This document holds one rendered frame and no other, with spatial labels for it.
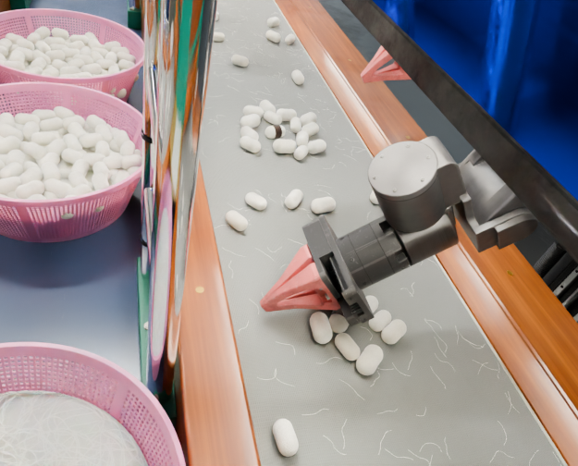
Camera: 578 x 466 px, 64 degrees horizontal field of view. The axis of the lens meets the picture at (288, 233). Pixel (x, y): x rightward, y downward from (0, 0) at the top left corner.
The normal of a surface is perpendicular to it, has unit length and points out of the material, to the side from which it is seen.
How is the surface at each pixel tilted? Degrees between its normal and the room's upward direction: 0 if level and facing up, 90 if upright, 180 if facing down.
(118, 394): 72
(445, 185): 94
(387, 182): 39
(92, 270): 0
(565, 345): 0
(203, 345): 0
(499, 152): 90
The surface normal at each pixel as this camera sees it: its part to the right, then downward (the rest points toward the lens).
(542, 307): 0.22, -0.72
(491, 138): -0.94, 0.01
